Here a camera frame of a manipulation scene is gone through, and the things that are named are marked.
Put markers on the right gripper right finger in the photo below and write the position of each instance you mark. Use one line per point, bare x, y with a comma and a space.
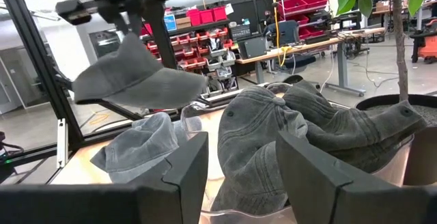
307, 183

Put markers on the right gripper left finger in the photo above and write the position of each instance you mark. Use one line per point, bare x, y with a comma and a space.
193, 176

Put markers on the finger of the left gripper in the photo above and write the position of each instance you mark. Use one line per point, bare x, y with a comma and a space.
136, 22
121, 23

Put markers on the dark grey cap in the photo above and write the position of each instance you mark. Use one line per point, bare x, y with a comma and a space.
358, 132
136, 80
252, 142

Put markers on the blue-grey cap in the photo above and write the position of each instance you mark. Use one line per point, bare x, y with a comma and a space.
136, 145

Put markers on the clear plastic bin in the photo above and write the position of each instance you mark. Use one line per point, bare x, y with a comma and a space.
392, 169
208, 132

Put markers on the shelf with red bins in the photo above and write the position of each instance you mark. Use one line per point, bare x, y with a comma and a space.
191, 43

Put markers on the black equipment box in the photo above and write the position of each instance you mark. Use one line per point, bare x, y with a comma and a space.
252, 46

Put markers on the wooden workbench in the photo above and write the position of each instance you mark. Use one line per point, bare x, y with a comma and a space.
342, 67

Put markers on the green potted plant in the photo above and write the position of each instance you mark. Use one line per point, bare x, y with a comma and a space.
400, 46

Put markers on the red bin rack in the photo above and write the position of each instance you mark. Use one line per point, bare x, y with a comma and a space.
300, 5

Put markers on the orange shop vacuum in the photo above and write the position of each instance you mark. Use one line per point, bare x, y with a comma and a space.
428, 48

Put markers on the black aluminium table frame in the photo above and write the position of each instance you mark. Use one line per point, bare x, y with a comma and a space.
51, 80

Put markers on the silver frame bracket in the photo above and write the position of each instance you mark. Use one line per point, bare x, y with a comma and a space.
62, 142

